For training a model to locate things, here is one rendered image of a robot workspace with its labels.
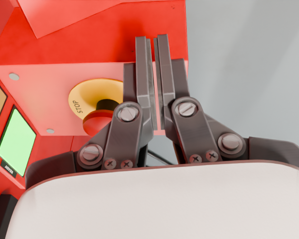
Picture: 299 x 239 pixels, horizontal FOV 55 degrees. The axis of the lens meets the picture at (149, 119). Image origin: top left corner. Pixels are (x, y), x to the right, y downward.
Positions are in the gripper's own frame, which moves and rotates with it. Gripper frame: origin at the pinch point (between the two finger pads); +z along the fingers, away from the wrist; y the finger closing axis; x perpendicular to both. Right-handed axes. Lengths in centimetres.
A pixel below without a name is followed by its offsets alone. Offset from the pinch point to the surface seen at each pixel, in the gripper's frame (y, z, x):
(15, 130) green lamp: -12.8, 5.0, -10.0
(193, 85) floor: 17, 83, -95
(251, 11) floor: 36, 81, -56
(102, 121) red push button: -4.6, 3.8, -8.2
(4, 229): -26.3, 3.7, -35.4
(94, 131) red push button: -5.5, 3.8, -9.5
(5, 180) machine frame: -27.6, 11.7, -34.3
